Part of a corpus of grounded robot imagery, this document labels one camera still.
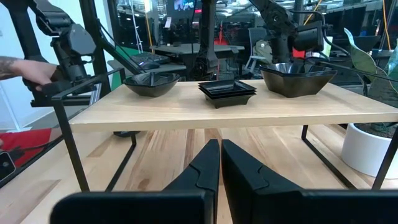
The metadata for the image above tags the black smartphone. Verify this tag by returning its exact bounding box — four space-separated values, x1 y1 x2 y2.
0 151 17 182

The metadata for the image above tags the grey desk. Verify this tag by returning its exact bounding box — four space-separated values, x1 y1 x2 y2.
107 58 187 75
150 42 247 62

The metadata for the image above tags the black keyboard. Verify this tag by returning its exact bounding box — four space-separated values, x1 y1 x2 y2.
129 52 171 65

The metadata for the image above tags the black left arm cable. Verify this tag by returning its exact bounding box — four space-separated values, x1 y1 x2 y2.
287 9 354 58

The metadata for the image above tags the red fabric item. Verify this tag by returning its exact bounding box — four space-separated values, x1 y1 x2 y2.
0 129 52 167

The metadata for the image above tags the green snake plant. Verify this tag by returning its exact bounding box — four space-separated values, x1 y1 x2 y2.
343 27 398 131

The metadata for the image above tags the white round plant pot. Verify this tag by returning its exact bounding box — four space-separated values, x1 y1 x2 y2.
341 123 398 180

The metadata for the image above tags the yellow cable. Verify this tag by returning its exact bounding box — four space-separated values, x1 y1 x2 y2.
381 0 390 50

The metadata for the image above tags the green panel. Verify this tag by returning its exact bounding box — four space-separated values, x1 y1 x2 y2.
110 46 141 91

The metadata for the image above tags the black computer mouse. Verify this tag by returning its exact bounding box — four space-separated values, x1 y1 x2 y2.
139 61 161 70

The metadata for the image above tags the black leaf-shaped bowl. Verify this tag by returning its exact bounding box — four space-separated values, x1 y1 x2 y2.
124 77 180 98
123 72 180 86
113 130 141 138

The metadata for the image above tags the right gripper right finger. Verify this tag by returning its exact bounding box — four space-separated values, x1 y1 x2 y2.
221 139 301 224

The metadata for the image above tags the black square-rimmed bowl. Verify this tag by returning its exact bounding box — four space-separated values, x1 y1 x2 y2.
260 70 338 98
259 62 336 77

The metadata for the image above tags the olive backpack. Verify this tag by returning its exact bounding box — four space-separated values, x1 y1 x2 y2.
252 39 274 65

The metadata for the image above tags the grey office chair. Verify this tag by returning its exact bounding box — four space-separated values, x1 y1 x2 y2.
244 27 275 75

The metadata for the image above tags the person's hand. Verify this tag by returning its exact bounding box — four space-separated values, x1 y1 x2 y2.
12 58 58 93

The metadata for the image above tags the wooden shelf with black frame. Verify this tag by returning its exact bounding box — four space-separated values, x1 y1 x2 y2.
51 60 398 192

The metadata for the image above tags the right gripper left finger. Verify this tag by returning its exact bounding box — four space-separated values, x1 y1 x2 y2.
163 138 221 224

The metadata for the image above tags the wall screen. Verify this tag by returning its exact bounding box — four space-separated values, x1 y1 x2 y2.
167 0 200 12

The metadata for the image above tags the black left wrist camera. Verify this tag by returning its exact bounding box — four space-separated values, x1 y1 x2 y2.
294 21 324 52

